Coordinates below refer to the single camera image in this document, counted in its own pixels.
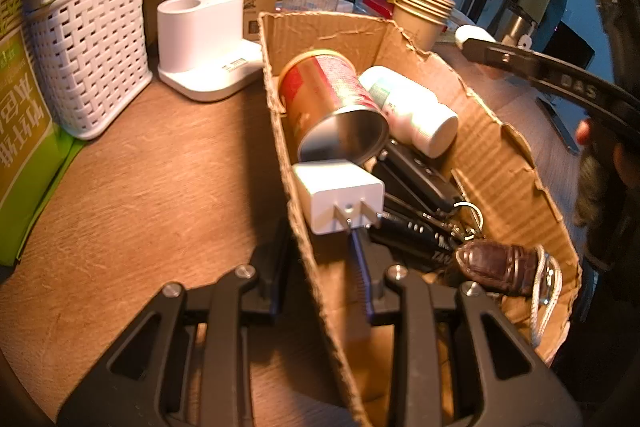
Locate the white desk lamp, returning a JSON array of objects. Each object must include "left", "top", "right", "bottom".
[{"left": 156, "top": 0, "right": 265, "bottom": 102}]

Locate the person's fur trimmed jacket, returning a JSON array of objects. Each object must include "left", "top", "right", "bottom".
[{"left": 592, "top": 0, "right": 640, "bottom": 85}]

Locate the black car key bunch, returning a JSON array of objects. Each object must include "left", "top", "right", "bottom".
[{"left": 372, "top": 142, "right": 486, "bottom": 240}]

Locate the white pill bottle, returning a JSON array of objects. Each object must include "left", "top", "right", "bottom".
[{"left": 357, "top": 66, "right": 460, "bottom": 158}]

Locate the stack of paper cups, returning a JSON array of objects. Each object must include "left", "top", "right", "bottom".
[{"left": 391, "top": 0, "right": 457, "bottom": 50}]

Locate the red tin can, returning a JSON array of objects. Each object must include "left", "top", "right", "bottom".
[{"left": 277, "top": 49, "right": 390, "bottom": 168}]

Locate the steel thermos bottle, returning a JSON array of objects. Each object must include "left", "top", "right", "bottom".
[{"left": 492, "top": 4, "right": 538, "bottom": 48}]

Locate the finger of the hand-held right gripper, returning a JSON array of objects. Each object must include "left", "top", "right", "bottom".
[{"left": 457, "top": 34, "right": 556, "bottom": 84}]

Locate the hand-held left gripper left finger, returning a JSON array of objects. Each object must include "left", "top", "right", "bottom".
[{"left": 57, "top": 219, "right": 303, "bottom": 427}]

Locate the cardboard box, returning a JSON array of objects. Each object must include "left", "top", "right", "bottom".
[{"left": 257, "top": 9, "right": 583, "bottom": 427}]

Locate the red flat package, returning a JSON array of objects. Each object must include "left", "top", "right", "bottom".
[{"left": 361, "top": 0, "right": 400, "bottom": 20}]

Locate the white charger plug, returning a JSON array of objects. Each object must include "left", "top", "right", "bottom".
[{"left": 291, "top": 159, "right": 386, "bottom": 237}]

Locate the dark smartphone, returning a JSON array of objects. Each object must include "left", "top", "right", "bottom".
[{"left": 537, "top": 97, "right": 581, "bottom": 155}]

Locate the green pack of paper cups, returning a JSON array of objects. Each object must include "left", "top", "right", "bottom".
[{"left": 0, "top": 0, "right": 86, "bottom": 267}]

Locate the white earbuds case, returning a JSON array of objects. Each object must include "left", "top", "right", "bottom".
[{"left": 454, "top": 24, "right": 496, "bottom": 50}]

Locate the black flashlight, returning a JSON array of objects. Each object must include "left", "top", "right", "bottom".
[{"left": 367, "top": 212, "right": 463, "bottom": 270}]

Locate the white woven basket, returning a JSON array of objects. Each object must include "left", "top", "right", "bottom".
[{"left": 22, "top": 0, "right": 153, "bottom": 140}]

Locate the black monitor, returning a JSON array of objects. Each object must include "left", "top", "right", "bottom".
[{"left": 550, "top": 22, "right": 597, "bottom": 72}]

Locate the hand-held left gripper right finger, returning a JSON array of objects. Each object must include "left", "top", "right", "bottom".
[{"left": 350, "top": 229, "right": 586, "bottom": 427}]

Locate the person's right hand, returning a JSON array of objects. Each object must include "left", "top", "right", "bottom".
[{"left": 575, "top": 119, "right": 596, "bottom": 146}]

